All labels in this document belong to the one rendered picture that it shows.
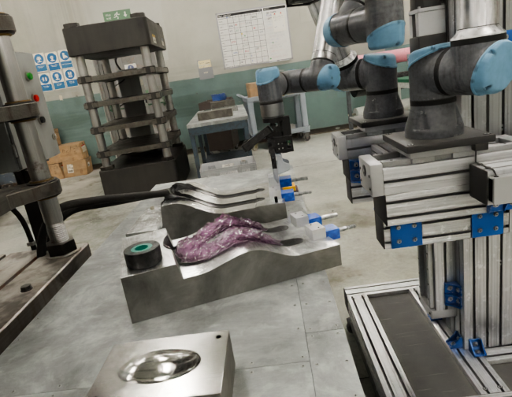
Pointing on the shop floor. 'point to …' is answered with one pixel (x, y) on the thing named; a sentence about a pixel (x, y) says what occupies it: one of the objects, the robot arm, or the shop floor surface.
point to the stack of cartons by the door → (70, 160)
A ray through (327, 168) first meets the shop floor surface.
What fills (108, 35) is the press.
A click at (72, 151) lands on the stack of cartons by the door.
